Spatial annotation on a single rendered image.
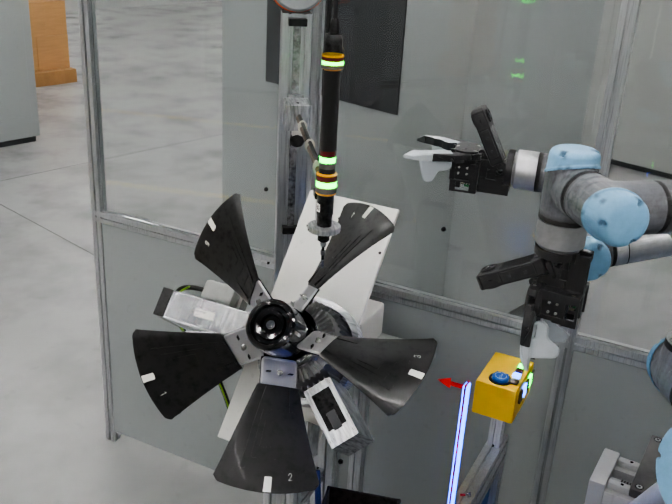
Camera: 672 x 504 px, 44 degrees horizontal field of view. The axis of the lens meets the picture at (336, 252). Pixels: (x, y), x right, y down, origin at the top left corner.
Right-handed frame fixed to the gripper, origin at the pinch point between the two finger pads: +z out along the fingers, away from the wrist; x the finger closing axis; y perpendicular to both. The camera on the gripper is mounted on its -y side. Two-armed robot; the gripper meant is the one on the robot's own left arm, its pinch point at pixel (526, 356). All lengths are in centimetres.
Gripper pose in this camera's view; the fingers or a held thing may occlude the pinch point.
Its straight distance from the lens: 140.8
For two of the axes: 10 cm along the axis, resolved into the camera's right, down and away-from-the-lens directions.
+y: 8.9, 2.2, -4.0
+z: -0.5, 9.2, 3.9
